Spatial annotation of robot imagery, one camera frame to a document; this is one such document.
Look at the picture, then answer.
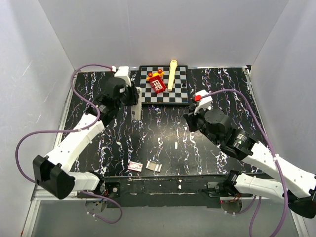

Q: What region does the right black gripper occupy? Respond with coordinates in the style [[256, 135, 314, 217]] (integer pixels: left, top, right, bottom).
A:
[[184, 104, 220, 146]]

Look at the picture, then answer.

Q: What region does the grey metal stapler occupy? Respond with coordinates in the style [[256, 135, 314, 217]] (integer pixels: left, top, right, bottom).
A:
[[131, 87, 142, 121]]

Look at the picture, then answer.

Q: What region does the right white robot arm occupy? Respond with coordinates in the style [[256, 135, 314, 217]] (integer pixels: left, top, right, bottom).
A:
[[183, 107, 316, 219]]

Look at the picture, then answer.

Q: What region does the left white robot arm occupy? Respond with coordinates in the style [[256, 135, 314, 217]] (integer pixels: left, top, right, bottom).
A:
[[33, 75, 141, 199]]

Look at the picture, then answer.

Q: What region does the red toy brick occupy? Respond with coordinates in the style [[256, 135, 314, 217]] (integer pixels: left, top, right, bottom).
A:
[[149, 76, 166, 94]]

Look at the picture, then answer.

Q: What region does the black white chessboard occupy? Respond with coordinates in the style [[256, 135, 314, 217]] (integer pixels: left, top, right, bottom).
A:
[[137, 65, 190, 105]]

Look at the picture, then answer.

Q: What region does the yellow toy piece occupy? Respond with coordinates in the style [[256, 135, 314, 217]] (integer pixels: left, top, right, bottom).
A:
[[146, 69, 164, 81]]

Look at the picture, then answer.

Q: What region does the cream toy microphone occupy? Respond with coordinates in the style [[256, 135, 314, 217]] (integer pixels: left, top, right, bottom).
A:
[[167, 59, 178, 92]]

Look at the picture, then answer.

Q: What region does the red white staple box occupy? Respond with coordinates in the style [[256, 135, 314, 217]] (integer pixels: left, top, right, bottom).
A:
[[128, 161, 143, 172]]

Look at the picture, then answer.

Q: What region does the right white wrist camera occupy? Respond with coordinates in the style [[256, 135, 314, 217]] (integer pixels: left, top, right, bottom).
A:
[[193, 89, 213, 115]]

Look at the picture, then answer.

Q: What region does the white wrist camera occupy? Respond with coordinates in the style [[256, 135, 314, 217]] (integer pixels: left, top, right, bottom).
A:
[[193, 89, 213, 115], [114, 66, 131, 87]]

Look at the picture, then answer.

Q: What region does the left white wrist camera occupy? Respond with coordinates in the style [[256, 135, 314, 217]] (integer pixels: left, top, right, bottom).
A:
[[114, 66, 131, 87]]

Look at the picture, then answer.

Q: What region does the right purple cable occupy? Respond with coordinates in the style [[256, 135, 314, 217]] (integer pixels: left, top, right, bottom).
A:
[[199, 89, 289, 237]]

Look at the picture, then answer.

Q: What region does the purple cable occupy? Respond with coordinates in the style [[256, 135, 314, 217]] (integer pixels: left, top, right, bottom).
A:
[[199, 89, 289, 237], [15, 63, 123, 224]]

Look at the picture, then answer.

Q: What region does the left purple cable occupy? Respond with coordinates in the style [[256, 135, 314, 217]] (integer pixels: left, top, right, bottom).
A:
[[15, 63, 123, 224]]

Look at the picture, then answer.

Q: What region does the black base frame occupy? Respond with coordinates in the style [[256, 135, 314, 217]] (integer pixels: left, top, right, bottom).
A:
[[92, 174, 243, 208]]

